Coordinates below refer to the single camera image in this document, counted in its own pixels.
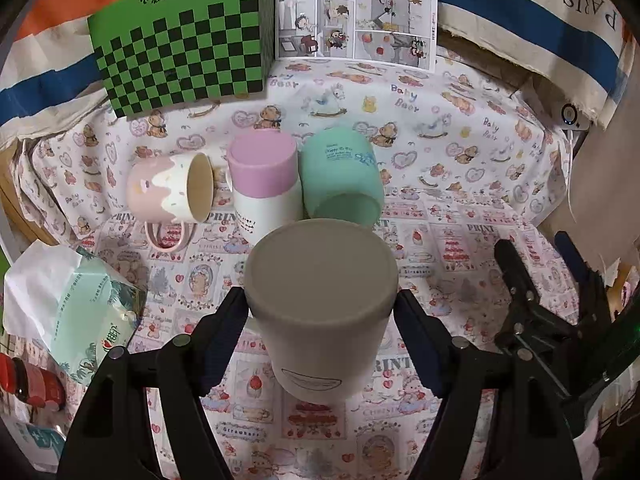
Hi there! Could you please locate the mint green tissue pack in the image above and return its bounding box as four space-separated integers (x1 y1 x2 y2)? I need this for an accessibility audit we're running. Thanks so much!
4 240 146 387

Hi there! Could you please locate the mint green cup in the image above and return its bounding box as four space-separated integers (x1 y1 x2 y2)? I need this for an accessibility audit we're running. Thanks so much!
298 127 385 231

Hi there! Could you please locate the blue and white packet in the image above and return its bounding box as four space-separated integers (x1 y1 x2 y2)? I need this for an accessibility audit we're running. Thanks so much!
15 422 68 471

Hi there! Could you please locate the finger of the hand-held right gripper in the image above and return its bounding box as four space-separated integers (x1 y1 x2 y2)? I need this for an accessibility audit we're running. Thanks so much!
554 231 615 329
494 239 583 396

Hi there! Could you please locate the orange blue white striped bag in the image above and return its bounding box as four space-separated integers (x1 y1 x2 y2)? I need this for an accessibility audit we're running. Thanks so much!
0 0 638 133

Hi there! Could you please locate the small white round-button device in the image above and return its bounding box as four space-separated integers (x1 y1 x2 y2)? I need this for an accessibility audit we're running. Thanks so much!
552 100 593 131

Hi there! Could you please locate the white cup with pink lid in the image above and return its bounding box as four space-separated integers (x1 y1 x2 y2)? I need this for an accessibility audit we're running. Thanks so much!
226 129 307 238

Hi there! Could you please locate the bear print cloth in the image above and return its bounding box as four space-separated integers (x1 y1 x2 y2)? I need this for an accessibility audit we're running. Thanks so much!
15 55 601 480

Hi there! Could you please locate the red bottle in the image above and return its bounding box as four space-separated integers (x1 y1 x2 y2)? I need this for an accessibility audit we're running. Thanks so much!
0 352 66 413

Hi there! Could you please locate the green checkered box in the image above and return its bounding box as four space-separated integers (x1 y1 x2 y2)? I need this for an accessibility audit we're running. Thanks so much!
87 0 276 120

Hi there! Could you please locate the pink drip-glaze mug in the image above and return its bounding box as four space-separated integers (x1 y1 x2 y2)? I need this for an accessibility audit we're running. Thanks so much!
126 152 216 252

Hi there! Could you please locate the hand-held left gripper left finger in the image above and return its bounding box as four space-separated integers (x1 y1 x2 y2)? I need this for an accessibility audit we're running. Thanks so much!
57 287 251 480

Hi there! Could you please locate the white cup with grey lid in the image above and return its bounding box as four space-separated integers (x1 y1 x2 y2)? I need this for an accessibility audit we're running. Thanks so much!
243 218 400 405

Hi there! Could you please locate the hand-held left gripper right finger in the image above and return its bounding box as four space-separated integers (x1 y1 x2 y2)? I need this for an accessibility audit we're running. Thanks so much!
392 290 586 480

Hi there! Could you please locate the white cable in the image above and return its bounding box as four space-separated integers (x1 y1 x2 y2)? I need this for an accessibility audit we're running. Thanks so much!
565 127 582 221

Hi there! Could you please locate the comic picture sheet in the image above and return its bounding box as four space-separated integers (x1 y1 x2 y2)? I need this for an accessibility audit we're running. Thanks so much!
276 0 440 72

